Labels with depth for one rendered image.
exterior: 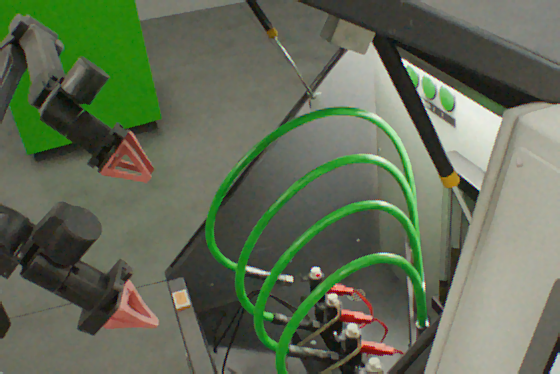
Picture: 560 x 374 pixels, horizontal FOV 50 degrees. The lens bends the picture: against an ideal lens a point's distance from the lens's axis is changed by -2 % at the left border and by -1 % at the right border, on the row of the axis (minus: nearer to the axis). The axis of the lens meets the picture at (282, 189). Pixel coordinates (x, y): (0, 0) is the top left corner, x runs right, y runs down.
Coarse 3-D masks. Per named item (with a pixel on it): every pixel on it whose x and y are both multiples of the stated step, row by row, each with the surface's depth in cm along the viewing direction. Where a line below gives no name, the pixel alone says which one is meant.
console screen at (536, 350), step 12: (552, 288) 55; (552, 300) 55; (552, 312) 55; (540, 324) 57; (552, 324) 55; (540, 336) 57; (552, 336) 55; (528, 348) 58; (540, 348) 57; (552, 348) 55; (528, 360) 58; (540, 360) 57; (552, 360) 55; (528, 372) 58; (540, 372) 57; (552, 372) 55
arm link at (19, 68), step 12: (36, 24) 133; (12, 36) 134; (0, 48) 138; (12, 48) 135; (0, 60) 136; (12, 60) 135; (24, 60) 137; (0, 72) 133; (12, 72) 134; (0, 84) 132; (12, 84) 134; (0, 96) 131; (12, 96) 134; (0, 108) 131; (0, 120) 131
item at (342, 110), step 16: (320, 112) 95; (336, 112) 95; (352, 112) 96; (368, 112) 98; (288, 128) 94; (384, 128) 100; (256, 144) 94; (400, 144) 102; (240, 160) 94; (224, 192) 96; (416, 208) 111; (208, 224) 98; (208, 240) 99; (224, 256) 102
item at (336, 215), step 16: (352, 208) 85; (368, 208) 86; (384, 208) 87; (320, 224) 84; (304, 240) 85; (416, 240) 92; (288, 256) 85; (416, 256) 93; (272, 272) 86; (256, 304) 88; (256, 320) 89; (288, 352) 94; (304, 352) 95; (320, 352) 97
